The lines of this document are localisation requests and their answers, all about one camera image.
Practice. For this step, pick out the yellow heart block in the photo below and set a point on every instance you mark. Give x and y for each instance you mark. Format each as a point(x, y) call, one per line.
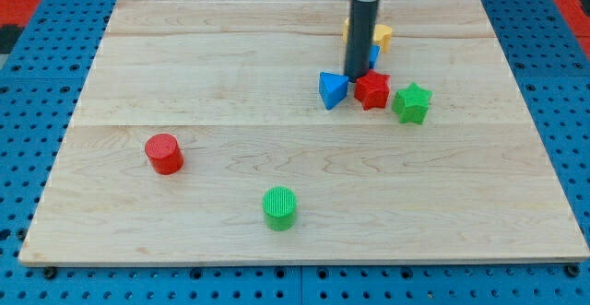
point(382, 36)

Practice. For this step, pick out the blue cube block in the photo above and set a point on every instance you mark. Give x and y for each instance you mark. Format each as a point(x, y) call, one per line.
point(374, 55)

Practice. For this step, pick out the blue triangle block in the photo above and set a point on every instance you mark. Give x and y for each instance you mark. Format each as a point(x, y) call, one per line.
point(333, 88)

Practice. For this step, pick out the green cylinder block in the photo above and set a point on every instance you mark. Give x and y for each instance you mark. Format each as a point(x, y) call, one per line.
point(280, 207)

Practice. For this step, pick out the red star block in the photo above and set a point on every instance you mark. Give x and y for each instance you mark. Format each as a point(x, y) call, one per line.
point(372, 90)

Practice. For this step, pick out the light wooden board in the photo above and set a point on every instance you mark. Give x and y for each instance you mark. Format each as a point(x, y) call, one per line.
point(236, 82)

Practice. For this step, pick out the green star block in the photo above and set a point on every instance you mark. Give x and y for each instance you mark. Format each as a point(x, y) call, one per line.
point(411, 104)

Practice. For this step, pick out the red cylinder block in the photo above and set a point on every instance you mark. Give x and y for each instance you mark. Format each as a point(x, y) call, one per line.
point(164, 154)

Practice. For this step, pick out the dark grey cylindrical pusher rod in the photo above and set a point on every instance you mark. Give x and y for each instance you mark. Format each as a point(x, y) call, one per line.
point(361, 23)

